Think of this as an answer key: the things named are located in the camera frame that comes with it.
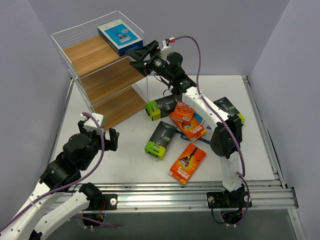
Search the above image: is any blue Harry's razor box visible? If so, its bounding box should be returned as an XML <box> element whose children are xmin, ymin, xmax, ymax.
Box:
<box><xmin>97</xmin><ymin>19</ymin><xmax>144</xmax><ymax>57</ymax></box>
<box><xmin>174</xmin><ymin>113</ymin><xmax>212</xmax><ymax>144</ymax></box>

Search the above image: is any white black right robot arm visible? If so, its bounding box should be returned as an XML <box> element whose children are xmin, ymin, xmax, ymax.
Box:
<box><xmin>126</xmin><ymin>38</ymin><xmax>246</xmax><ymax>207</ymax></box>

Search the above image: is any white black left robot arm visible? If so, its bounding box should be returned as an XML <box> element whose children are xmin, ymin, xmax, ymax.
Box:
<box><xmin>0</xmin><ymin>120</ymin><xmax>120</xmax><ymax>240</ymax></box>

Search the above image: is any green black Gillette Labs box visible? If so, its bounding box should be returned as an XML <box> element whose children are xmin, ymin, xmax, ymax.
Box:
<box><xmin>145</xmin><ymin>95</ymin><xmax>178</xmax><ymax>121</ymax></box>
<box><xmin>213</xmin><ymin>96</ymin><xmax>246</xmax><ymax>124</ymax></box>
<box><xmin>144</xmin><ymin>121</ymin><xmax>177</xmax><ymax>160</ymax></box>

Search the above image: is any orange Gillette cartridge box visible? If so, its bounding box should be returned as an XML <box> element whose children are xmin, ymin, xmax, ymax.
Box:
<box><xmin>169</xmin><ymin>101</ymin><xmax>195</xmax><ymax>124</ymax></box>

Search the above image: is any orange Gillette Fusion5 box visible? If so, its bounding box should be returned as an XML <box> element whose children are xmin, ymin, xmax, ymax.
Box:
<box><xmin>168</xmin><ymin>143</ymin><xmax>207</xmax><ymax>185</ymax></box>
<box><xmin>173</xmin><ymin>116</ymin><xmax>207</xmax><ymax>142</ymax></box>

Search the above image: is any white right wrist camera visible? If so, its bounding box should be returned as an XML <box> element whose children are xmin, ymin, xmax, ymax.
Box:
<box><xmin>160</xmin><ymin>37</ymin><xmax>175</xmax><ymax>60</ymax></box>

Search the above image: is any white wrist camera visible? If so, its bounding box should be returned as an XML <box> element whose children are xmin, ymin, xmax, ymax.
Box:
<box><xmin>160</xmin><ymin>37</ymin><xmax>175</xmax><ymax>60</ymax></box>
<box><xmin>80</xmin><ymin>113</ymin><xmax>106</xmax><ymax>133</ymax></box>

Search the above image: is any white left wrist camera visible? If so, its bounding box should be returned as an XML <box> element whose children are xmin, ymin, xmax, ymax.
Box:
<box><xmin>80</xmin><ymin>113</ymin><xmax>106</xmax><ymax>133</ymax></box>

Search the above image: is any white wire wooden shelf rack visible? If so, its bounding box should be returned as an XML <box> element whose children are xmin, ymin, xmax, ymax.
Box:
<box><xmin>51</xmin><ymin>10</ymin><xmax>149</xmax><ymax>130</ymax></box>

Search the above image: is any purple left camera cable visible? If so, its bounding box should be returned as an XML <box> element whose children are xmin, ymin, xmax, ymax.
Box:
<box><xmin>0</xmin><ymin>112</ymin><xmax>118</xmax><ymax>232</ymax></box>

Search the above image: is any purple camera cable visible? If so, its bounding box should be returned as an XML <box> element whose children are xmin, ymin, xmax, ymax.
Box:
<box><xmin>0</xmin><ymin>112</ymin><xmax>118</xmax><ymax>232</ymax></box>
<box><xmin>172</xmin><ymin>35</ymin><xmax>252</xmax><ymax>226</ymax></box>

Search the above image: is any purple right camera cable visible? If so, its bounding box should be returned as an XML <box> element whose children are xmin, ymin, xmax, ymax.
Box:
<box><xmin>172</xmin><ymin>35</ymin><xmax>252</xmax><ymax>226</ymax></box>

